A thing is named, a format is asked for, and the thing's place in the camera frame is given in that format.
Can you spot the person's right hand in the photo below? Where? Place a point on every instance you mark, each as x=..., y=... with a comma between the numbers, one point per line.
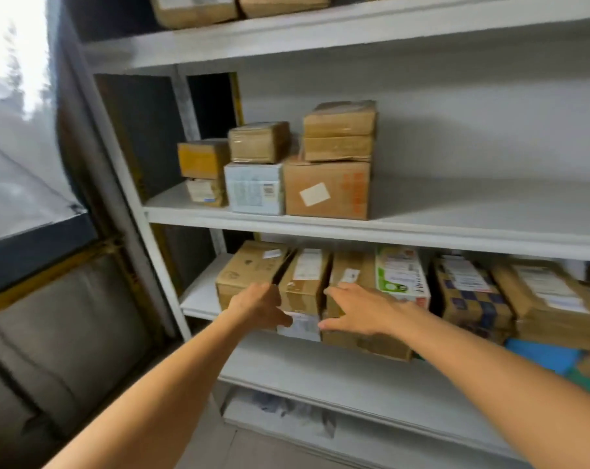
x=373, y=312

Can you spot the person's left hand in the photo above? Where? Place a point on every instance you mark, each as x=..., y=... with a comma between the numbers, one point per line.
x=258, y=307

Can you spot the cardboard box black swirl logo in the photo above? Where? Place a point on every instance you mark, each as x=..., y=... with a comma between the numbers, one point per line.
x=246, y=268

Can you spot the cardboard parcel white label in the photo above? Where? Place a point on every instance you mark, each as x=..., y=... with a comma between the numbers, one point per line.
x=302, y=288

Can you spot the large box orange print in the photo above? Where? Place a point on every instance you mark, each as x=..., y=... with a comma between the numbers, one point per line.
x=334, y=190

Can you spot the white metal shelf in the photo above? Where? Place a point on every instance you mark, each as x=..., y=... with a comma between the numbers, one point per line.
x=470, y=214

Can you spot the yellow fronted box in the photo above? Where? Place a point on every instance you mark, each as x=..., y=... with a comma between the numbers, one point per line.
x=202, y=161

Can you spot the large dusty cardboard box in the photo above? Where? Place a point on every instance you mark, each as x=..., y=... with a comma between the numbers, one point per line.
x=339, y=131

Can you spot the brown box handwritten white label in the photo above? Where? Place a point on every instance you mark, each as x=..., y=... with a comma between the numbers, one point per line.
x=192, y=12

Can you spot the taped brown parcel 0410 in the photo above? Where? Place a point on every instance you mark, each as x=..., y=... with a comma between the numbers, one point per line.
x=280, y=4

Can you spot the person's right forearm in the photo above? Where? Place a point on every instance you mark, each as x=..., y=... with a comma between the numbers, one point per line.
x=509, y=385

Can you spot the person's left forearm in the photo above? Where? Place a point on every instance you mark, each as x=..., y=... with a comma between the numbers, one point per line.
x=153, y=410

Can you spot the green and white carton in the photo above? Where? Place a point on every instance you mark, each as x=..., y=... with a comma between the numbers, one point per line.
x=402, y=273

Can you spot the small taped cardboard parcel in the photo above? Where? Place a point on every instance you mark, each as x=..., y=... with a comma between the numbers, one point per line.
x=358, y=263

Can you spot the blue checkered cardboard box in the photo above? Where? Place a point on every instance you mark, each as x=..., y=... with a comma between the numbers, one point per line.
x=470, y=297

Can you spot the squat cardboard box white label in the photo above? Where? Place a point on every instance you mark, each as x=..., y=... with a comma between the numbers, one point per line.
x=548, y=307

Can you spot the small blue box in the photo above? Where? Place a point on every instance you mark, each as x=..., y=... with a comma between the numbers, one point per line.
x=544, y=356

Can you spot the crumpled grey plastic wrap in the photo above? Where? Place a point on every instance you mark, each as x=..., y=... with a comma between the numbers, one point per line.
x=295, y=412

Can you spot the yellow sticker strip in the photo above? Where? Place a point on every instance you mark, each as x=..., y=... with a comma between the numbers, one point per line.
x=236, y=97

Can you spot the silver softbox light reflector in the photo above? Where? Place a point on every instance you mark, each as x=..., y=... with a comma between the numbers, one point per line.
x=16, y=141

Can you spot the dull yellow wall strip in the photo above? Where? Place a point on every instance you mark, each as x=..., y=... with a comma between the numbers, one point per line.
x=46, y=278

